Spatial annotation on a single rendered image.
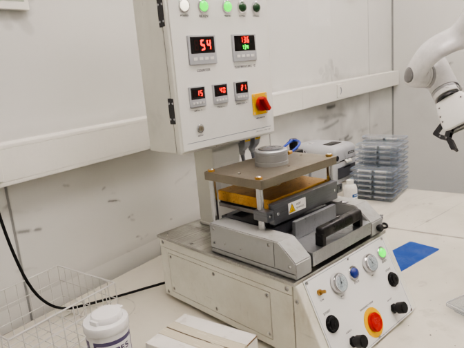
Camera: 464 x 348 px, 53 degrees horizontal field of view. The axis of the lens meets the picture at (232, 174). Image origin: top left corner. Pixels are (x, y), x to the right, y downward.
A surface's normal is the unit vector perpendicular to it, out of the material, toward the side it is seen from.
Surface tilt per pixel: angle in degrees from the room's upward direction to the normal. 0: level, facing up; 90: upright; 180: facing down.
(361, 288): 65
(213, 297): 90
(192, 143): 90
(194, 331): 1
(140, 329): 0
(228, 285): 90
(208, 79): 90
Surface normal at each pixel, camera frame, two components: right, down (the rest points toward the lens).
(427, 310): -0.08, -0.97
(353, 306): 0.58, -0.31
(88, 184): 0.80, 0.07
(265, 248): -0.72, 0.22
